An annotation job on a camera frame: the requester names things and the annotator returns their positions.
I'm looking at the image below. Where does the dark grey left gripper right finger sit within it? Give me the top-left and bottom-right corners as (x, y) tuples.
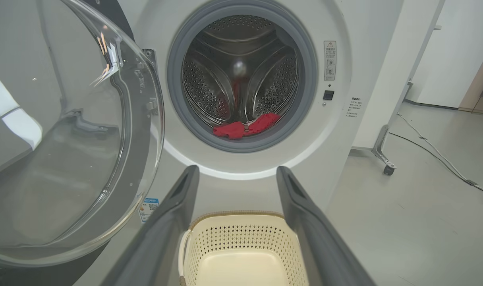
(276, 166), (376, 286)

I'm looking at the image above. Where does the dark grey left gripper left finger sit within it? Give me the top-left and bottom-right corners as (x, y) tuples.
(100, 165), (201, 286)

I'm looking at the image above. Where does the red basketball jersey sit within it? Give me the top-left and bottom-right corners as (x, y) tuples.
(213, 112), (282, 140)

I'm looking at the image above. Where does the round black glass washer door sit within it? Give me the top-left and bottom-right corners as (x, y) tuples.
(0, 0), (165, 286)

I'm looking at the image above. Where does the cream perforated laundry basket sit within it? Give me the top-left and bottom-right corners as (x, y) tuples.
(178, 211), (310, 286)

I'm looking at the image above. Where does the white front-load washing machine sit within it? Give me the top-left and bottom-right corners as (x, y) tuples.
(73, 0), (405, 286)

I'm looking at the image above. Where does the blue energy label sticker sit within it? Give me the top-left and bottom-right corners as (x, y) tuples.
(139, 197), (160, 223)

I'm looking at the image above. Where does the grey metal caster leg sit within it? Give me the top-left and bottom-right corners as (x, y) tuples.
(371, 124), (398, 176)

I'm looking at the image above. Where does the grey warning sticker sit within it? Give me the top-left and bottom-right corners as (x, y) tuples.
(324, 41), (337, 81)

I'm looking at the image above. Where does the white partition panel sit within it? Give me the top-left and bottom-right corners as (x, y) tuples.
(352, 0), (446, 151)

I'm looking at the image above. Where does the white floor cable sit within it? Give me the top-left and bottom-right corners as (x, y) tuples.
(397, 113), (483, 216)

